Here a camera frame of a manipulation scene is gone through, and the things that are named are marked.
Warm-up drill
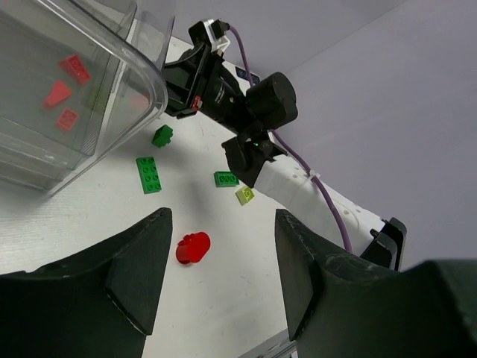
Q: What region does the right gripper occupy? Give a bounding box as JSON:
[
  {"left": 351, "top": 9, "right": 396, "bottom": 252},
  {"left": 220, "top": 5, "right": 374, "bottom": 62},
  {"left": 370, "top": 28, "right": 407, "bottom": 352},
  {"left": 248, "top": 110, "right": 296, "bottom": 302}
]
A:
[{"left": 163, "top": 42, "right": 249, "bottom": 127}]

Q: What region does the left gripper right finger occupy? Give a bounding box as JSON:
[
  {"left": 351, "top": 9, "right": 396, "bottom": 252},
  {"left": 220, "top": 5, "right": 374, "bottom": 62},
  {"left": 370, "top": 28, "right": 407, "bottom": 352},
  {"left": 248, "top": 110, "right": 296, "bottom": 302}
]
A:
[{"left": 275, "top": 210, "right": 476, "bottom": 357}]

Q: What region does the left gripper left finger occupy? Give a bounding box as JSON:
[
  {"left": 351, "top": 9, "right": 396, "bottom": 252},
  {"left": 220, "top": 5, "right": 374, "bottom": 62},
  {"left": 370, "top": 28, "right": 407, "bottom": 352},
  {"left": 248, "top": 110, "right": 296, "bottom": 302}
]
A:
[{"left": 1, "top": 208, "right": 173, "bottom": 357}]

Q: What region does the clear plastic drawer cover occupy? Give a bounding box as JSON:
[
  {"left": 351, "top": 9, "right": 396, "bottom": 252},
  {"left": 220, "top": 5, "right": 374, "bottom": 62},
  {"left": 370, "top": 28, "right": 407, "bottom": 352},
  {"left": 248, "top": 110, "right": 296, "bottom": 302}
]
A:
[{"left": 0, "top": 0, "right": 177, "bottom": 198}]

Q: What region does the red rounded brick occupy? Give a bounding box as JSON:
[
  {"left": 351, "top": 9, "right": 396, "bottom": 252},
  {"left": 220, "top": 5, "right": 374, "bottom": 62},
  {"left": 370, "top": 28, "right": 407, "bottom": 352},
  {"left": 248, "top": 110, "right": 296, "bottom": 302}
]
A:
[{"left": 175, "top": 232, "right": 211, "bottom": 265}]

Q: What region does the red small brick front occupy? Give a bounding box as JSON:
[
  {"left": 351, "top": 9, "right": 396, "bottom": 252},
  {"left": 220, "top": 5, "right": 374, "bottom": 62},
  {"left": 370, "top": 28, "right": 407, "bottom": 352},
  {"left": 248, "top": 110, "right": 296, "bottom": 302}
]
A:
[{"left": 58, "top": 54, "right": 91, "bottom": 85}]

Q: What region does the small red square brick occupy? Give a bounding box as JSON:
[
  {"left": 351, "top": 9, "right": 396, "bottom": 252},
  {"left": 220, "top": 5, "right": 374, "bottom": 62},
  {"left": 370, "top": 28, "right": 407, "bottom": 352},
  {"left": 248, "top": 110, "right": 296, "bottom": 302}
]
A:
[{"left": 56, "top": 108, "right": 79, "bottom": 131}]

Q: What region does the red sloped brick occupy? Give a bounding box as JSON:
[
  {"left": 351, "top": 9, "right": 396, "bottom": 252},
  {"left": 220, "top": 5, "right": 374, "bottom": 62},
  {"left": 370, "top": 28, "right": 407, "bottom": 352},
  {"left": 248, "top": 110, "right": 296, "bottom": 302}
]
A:
[{"left": 42, "top": 80, "right": 72, "bottom": 110}]

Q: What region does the lime small brick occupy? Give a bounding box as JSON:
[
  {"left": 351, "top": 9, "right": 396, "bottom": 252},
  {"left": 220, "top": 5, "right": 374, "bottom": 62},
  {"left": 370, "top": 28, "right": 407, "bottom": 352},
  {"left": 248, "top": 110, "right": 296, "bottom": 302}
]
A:
[{"left": 236, "top": 186, "right": 255, "bottom": 205}]

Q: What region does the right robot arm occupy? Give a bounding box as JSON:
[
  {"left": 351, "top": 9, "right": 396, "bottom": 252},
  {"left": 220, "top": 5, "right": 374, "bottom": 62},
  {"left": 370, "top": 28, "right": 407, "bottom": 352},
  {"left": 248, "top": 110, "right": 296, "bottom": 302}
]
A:
[{"left": 163, "top": 43, "right": 406, "bottom": 271}]

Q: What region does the right blue table label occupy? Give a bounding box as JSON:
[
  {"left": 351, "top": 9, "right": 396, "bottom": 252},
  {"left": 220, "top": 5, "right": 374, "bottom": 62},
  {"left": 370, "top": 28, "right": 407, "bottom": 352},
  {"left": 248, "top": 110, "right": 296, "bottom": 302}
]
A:
[{"left": 236, "top": 67, "right": 260, "bottom": 85}]

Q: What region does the small green cube brick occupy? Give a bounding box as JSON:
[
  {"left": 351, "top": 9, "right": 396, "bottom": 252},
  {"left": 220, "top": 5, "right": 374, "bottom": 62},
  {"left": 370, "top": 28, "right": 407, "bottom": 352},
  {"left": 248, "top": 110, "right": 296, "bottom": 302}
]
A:
[{"left": 151, "top": 125, "right": 173, "bottom": 148}]

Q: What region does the dark green long brick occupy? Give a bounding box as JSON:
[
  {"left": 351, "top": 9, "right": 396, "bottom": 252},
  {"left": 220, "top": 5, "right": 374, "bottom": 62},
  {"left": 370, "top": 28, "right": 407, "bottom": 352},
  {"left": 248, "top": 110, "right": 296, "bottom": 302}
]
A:
[{"left": 136, "top": 157, "right": 162, "bottom": 194}]

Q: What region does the green flat long brick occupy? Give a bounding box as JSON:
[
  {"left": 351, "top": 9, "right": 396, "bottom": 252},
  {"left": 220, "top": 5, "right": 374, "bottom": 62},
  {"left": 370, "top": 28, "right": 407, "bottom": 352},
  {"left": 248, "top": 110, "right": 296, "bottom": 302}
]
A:
[{"left": 213, "top": 172, "right": 240, "bottom": 187}]

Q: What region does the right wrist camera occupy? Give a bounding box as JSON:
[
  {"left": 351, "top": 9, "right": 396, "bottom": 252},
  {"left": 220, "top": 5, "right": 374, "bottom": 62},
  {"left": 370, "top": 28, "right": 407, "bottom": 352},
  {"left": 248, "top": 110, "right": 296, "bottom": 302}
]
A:
[{"left": 188, "top": 19, "right": 230, "bottom": 53}]

